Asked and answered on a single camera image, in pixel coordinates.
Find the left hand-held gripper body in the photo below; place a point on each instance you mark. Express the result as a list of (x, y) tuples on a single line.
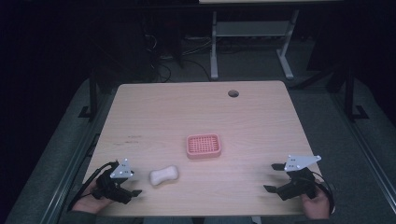
[(115, 186)]

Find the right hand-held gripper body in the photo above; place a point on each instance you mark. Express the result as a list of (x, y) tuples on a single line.
[(297, 185)]

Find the person's right hand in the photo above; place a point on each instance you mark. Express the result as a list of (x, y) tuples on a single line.
[(316, 205)]

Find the person's left hand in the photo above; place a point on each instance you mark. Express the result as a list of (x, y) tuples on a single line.
[(90, 202)]

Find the white bone-shaped soap bar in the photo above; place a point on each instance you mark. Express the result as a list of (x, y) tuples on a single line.
[(164, 175)]

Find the pink soap dish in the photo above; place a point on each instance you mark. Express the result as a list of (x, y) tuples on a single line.
[(203, 146)]

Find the black metal stand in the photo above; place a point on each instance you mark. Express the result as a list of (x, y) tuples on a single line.
[(350, 93), (92, 93)]

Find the grey metal floor rail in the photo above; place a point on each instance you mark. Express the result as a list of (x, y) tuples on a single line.
[(71, 168), (364, 149)]

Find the white metal desk frame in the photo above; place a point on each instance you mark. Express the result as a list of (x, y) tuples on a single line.
[(252, 29)]

